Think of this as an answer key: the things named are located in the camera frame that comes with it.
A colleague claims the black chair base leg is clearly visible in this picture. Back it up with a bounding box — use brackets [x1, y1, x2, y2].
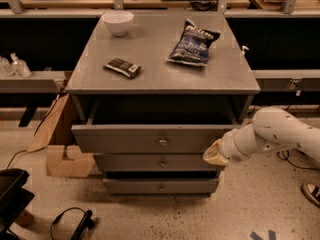
[70, 210, 96, 240]

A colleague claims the grey top drawer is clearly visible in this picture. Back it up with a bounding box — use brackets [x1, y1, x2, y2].
[72, 96, 236, 154]

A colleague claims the grey bottom drawer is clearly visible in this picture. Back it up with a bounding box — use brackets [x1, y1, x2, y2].
[103, 178, 219, 194]

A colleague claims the black snack bar packet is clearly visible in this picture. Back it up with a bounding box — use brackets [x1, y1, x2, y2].
[104, 58, 141, 79]

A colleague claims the blue tape cross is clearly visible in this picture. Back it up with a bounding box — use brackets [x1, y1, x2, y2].
[249, 230, 277, 240]

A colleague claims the black office chair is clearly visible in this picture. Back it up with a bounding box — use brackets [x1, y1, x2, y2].
[0, 168, 34, 240]

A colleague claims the grey middle drawer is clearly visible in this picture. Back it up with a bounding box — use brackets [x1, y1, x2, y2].
[94, 154, 224, 172]

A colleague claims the white ceramic bowl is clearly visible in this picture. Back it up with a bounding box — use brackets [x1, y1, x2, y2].
[101, 10, 134, 36]

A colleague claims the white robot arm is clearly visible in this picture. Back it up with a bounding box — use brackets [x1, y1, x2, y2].
[203, 106, 320, 166]

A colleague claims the clear sanitizer bottle right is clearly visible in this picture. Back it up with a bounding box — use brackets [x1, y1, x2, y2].
[10, 53, 31, 78]

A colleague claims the clear sanitizer bottle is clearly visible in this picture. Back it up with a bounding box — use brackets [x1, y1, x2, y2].
[0, 56, 14, 76]
[10, 53, 31, 78]

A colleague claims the small white pump bottle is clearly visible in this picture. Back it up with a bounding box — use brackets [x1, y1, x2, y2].
[240, 45, 249, 63]

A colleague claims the blue chip bag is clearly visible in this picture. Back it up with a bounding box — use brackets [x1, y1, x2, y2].
[167, 19, 220, 67]

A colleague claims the clear sanitizer bottle left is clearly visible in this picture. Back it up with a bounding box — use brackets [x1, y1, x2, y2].
[0, 56, 14, 76]

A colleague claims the grey drawer cabinet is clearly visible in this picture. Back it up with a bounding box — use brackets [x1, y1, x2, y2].
[67, 10, 260, 180]

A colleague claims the grey drawer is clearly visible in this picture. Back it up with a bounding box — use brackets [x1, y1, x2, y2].
[94, 154, 224, 172]
[103, 178, 219, 194]
[72, 96, 236, 154]

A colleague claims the cardboard box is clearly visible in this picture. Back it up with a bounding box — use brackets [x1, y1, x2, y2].
[27, 94, 95, 178]

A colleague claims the striped shoe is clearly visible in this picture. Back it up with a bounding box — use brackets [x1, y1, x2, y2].
[302, 182, 320, 207]

